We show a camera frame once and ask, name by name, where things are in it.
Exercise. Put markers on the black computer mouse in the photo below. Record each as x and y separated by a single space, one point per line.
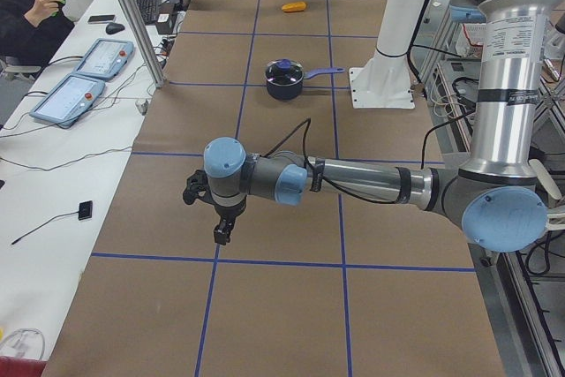
114 28

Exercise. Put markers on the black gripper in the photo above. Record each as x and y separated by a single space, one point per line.
226 212

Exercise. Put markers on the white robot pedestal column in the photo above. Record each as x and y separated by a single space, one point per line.
384 82

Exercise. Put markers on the dark blue saucepan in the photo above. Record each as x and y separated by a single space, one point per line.
286 93

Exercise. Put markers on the aluminium frame side rack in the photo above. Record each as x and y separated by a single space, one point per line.
521 262

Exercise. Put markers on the blue teach pendant far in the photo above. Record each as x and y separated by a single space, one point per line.
105 59

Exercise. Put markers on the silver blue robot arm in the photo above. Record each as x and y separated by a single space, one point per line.
233 174

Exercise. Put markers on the yellow corn cob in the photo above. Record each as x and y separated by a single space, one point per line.
294 7

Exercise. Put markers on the aluminium frame post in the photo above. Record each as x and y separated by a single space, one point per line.
145 46

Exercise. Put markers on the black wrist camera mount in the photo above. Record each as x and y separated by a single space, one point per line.
197 188

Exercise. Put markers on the person in black clothing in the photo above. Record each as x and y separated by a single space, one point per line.
30 34

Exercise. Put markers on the small black square device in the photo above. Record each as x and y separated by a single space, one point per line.
85 210

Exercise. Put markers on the clear plastic container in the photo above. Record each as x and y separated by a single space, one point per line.
26 343

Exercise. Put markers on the blue teach pendant near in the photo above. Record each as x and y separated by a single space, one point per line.
72 97

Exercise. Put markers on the blue teach pendant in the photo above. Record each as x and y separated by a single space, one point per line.
72 97
105 59

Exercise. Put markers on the black keyboard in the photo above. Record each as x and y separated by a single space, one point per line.
149 10

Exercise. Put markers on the black smartphone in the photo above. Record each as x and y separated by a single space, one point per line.
101 19

